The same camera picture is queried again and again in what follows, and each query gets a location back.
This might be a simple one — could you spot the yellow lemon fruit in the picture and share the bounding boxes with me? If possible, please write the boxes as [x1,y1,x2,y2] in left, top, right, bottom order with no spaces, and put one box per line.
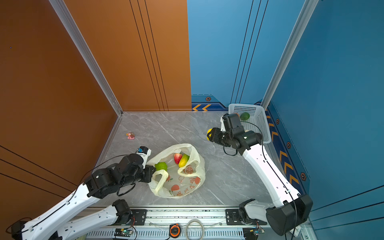
[207,129,213,142]

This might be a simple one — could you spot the printed translucent plastic bag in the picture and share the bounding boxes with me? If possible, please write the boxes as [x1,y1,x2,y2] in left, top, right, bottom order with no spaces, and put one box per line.
[147,144,206,199]

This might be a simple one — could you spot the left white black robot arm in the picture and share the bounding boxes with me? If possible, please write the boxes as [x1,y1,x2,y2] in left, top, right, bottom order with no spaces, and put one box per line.
[6,152,156,240]

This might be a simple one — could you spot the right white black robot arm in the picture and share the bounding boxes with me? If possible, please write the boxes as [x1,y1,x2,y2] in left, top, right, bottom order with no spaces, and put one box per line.
[207,128,313,236]

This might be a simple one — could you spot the green fruit in basket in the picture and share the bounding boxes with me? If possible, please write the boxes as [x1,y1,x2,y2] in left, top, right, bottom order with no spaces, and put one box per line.
[240,112,250,121]

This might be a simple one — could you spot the red peach fruit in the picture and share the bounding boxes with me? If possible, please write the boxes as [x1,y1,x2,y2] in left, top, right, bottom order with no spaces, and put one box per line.
[174,153,183,165]

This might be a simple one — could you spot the yellow green mango fruit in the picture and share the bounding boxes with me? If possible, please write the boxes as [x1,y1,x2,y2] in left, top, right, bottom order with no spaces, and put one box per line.
[178,154,190,168]

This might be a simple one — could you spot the white plastic basket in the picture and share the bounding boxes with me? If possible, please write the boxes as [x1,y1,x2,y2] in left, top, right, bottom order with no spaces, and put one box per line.
[229,104,272,144]

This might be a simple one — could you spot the small pink toy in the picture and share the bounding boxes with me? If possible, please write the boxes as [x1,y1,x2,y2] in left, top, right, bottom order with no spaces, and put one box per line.
[126,133,136,140]

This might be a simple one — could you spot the orange black tape measure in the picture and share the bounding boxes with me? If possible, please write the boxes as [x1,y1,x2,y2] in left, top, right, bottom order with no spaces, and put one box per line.
[169,224,182,239]

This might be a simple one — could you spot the left green circuit board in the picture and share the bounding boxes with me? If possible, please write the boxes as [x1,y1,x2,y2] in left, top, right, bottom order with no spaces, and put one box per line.
[114,228,134,239]

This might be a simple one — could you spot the right circuit board module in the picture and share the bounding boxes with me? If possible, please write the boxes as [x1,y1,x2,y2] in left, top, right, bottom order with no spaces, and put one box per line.
[243,228,265,240]

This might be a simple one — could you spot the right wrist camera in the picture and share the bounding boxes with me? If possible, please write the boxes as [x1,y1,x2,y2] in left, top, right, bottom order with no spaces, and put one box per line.
[221,114,242,131]

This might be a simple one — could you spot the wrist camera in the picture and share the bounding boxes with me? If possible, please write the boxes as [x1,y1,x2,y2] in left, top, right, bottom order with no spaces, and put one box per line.
[121,146,152,176]
[221,114,242,131]

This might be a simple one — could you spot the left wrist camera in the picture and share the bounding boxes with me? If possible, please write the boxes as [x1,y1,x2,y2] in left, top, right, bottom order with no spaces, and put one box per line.
[121,146,152,176]

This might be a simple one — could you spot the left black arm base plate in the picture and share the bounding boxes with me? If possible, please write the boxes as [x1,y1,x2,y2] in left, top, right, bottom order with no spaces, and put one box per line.
[116,209,148,226]

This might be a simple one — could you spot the white coiled cable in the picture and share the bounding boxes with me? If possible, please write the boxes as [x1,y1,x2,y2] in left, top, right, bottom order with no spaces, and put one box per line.
[185,219,205,240]

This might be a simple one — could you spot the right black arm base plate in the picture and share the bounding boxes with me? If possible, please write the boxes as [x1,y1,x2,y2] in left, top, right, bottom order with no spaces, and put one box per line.
[225,209,267,226]

